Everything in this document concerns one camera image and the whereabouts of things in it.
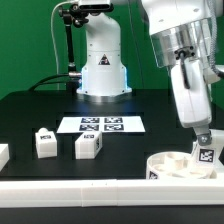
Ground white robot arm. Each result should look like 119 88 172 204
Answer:
78 0 224 145

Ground camera on mount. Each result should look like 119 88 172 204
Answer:
78 0 113 12

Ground white round stool seat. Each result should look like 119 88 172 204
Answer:
146 151 214 180

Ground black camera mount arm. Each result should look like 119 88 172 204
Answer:
59 4 88 76

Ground white U-shaped wall fence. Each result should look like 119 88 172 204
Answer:
0 129 224 208

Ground white cable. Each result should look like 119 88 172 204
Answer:
50 0 78 91

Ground white marker sheet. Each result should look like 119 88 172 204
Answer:
57 116 145 134

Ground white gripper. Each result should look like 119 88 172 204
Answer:
170 59 212 146

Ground black cables on table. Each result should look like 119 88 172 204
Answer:
27 73 81 92

